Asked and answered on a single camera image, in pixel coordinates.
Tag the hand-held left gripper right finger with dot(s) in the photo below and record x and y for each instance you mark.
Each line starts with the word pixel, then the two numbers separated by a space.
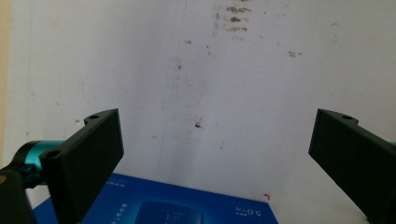
pixel 351 155

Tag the blue cardboard box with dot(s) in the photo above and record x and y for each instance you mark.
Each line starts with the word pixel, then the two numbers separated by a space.
pixel 186 202

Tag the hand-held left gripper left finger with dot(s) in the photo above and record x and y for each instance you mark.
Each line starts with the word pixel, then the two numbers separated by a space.
pixel 81 161

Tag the white table mat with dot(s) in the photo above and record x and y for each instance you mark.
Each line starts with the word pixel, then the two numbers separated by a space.
pixel 218 93

